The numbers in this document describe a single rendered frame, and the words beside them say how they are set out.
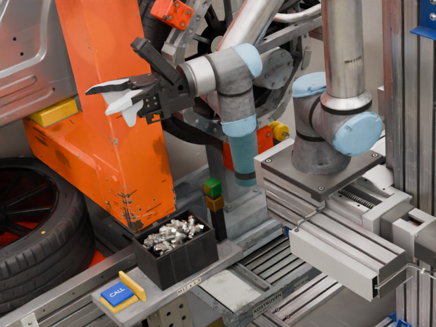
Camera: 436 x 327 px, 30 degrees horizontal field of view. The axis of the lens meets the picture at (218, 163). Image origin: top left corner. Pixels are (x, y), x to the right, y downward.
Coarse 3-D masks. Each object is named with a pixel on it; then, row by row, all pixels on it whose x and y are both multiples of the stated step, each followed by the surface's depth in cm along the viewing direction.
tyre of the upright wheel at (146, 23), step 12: (144, 0) 244; (180, 0) 242; (144, 12) 243; (144, 24) 242; (156, 24) 240; (144, 36) 242; (156, 36) 242; (156, 48) 243; (288, 48) 278; (156, 72) 246; (168, 120) 256; (180, 120) 259; (168, 132) 264; (180, 132) 261; (192, 132) 264; (204, 132) 268; (204, 144) 270
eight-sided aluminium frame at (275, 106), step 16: (192, 0) 240; (208, 0) 238; (192, 16) 237; (176, 32) 241; (192, 32) 239; (176, 48) 237; (304, 48) 271; (176, 64) 239; (304, 64) 273; (288, 80) 273; (272, 96) 276; (288, 96) 274; (176, 112) 251; (192, 112) 250; (256, 112) 273; (272, 112) 272; (208, 128) 257
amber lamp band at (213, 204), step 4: (208, 200) 236; (212, 200) 235; (216, 200) 235; (220, 200) 236; (208, 204) 237; (212, 204) 235; (216, 204) 235; (220, 204) 236; (212, 208) 236; (216, 208) 236; (220, 208) 237
